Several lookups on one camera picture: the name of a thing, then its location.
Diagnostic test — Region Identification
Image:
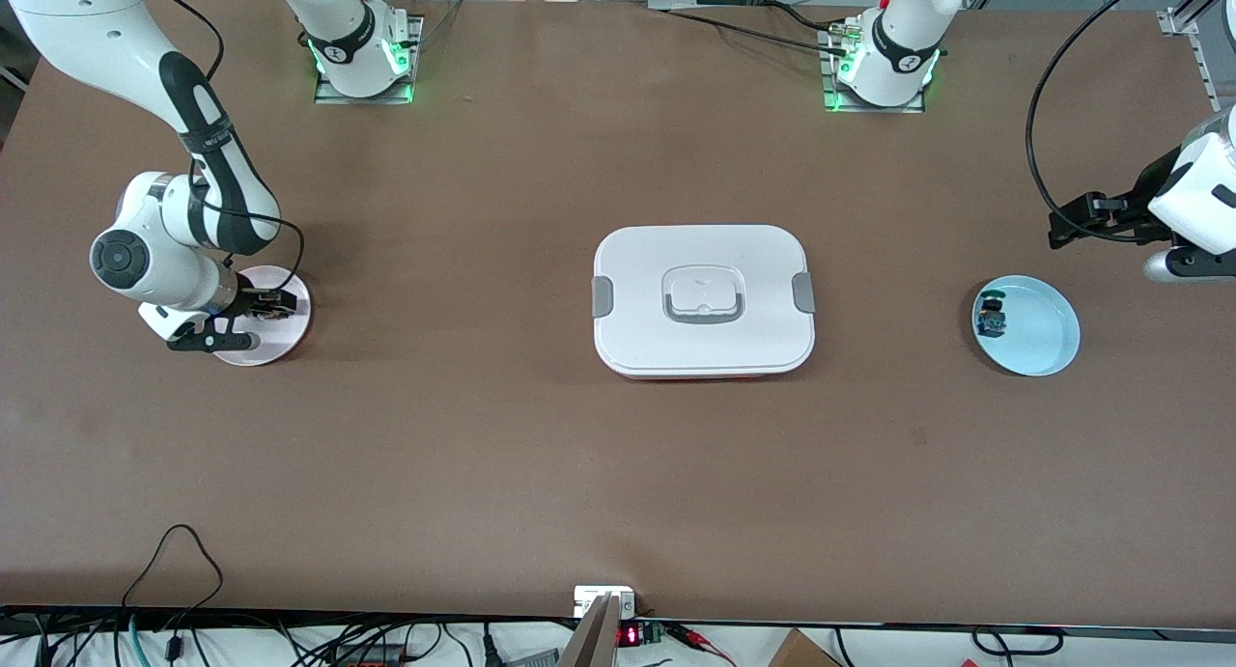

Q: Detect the pink round plate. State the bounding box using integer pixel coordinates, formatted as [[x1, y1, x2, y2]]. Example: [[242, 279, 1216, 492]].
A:
[[208, 265, 313, 367]]

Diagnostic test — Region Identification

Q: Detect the perforated metal strip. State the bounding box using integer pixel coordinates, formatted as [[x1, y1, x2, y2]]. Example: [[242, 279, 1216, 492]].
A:
[[1194, 32, 1236, 118]]

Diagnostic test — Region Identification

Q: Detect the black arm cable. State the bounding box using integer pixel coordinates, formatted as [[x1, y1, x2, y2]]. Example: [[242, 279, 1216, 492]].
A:
[[130, 0, 306, 296], [1025, 0, 1174, 224]]

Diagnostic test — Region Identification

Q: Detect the green push button switch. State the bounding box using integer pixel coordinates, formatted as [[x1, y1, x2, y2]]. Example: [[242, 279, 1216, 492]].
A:
[[974, 289, 1008, 341]]

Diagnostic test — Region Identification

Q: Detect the red clip lead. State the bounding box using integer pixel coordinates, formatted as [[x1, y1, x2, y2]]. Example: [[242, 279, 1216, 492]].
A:
[[666, 624, 740, 667]]

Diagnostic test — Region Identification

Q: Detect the light blue round plate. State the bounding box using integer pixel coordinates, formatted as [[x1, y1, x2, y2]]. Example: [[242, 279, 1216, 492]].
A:
[[971, 275, 1081, 377]]

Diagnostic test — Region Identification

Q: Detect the black looped cable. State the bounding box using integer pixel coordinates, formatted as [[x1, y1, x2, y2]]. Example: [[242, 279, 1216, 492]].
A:
[[121, 524, 225, 639]]

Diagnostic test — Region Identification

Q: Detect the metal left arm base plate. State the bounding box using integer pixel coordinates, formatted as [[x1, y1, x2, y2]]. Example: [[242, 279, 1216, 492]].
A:
[[819, 25, 926, 115]]

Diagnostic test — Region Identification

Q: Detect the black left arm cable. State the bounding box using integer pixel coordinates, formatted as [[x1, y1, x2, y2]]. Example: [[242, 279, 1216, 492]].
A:
[[1025, 0, 1174, 224]]

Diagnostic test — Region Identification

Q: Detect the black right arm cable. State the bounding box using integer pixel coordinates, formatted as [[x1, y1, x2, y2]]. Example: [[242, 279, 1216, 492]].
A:
[[130, 0, 306, 296]]

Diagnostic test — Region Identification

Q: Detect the grey slanted bar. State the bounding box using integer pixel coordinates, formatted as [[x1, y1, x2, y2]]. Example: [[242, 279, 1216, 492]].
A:
[[558, 593, 624, 667]]

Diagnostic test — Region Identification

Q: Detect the aluminium extrusion bracket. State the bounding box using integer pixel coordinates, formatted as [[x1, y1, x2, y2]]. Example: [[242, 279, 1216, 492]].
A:
[[1157, 0, 1236, 37]]

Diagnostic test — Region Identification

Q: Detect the white lidded lunch box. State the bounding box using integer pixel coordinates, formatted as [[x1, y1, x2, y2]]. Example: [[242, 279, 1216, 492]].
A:
[[591, 225, 817, 380]]

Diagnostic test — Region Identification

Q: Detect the black cable across table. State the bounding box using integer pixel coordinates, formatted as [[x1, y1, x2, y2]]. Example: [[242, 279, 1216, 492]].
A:
[[661, 1, 851, 55]]

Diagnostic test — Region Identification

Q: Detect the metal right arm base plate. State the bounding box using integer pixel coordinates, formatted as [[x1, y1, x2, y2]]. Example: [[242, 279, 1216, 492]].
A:
[[314, 14, 424, 105]]

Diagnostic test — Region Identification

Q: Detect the black oval cable loop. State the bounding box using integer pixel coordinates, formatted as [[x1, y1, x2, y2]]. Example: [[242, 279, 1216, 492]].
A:
[[970, 626, 1065, 656]]

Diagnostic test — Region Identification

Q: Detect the small white box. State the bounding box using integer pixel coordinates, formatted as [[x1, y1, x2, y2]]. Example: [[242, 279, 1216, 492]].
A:
[[574, 586, 638, 618]]

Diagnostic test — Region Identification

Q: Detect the brown cardboard piece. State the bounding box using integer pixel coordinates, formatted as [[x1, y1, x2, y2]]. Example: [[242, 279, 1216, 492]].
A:
[[768, 628, 843, 667]]

